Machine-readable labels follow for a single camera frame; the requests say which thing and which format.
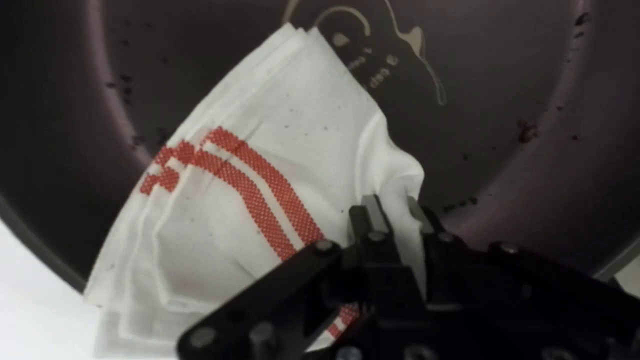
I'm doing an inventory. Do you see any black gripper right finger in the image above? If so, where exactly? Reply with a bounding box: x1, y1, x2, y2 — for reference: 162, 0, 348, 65
406, 198, 640, 360

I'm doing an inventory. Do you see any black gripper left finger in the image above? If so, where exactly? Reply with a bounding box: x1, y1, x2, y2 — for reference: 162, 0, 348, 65
177, 194, 428, 360

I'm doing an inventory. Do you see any white towel with red stripes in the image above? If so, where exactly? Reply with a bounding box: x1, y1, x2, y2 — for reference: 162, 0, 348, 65
82, 22, 428, 359

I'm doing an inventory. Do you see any black frying pan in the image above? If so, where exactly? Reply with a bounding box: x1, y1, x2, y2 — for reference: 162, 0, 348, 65
0, 0, 640, 296

